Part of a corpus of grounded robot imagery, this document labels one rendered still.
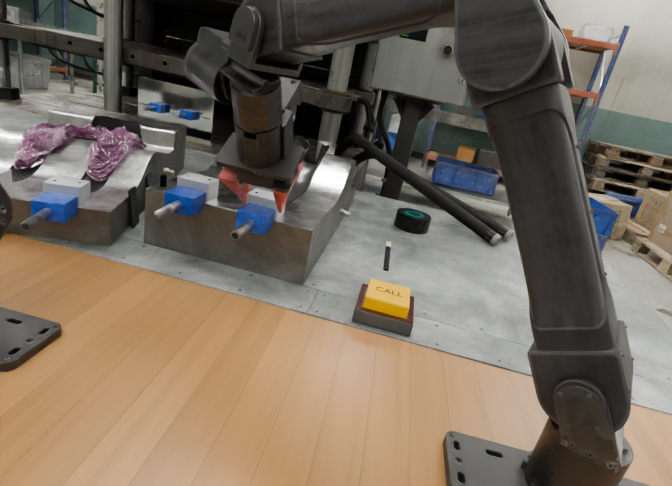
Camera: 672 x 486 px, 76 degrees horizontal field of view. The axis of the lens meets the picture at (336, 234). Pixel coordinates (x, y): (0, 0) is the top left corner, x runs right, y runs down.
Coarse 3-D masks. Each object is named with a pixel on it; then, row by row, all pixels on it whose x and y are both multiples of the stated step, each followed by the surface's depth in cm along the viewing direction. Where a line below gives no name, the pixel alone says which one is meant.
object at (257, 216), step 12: (252, 192) 63; (264, 192) 65; (252, 204) 62; (264, 204) 63; (240, 216) 59; (252, 216) 59; (264, 216) 59; (276, 216) 63; (240, 228) 55; (252, 228) 60; (264, 228) 59
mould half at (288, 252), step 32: (352, 160) 92; (160, 192) 64; (224, 192) 70; (320, 192) 82; (352, 192) 103; (160, 224) 66; (192, 224) 65; (224, 224) 64; (288, 224) 62; (320, 224) 67; (224, 256) 66; (256, 256) 64; (288, 256) 63
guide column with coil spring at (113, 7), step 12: (108, 0) 133; (120, 0) 134; (108, 12) 134; (120, 12) 135; (108, 24) 135; (120, 24) 137; (108, 36) 136; (120, 36) 138; (108, 48) 138; (120, 48) 139; (108, 60) 139; (120, 60) 141; (108, 72) 140; (120, 72) 142; (108, 84) 141; (120, 84) 143; (108, 96) 143; (120, 96) 145; (108, 108) 144; (120, 108) 146
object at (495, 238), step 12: (396, 168) 115; (408, 180) 113; (420, 180) 112; (420, 192) 112; (432, 192) 109; (444, 204) 107; (456, 204) 106; (456, 216) 105; (468, 216) 103; (480, 228) 101; (492, 240) 99
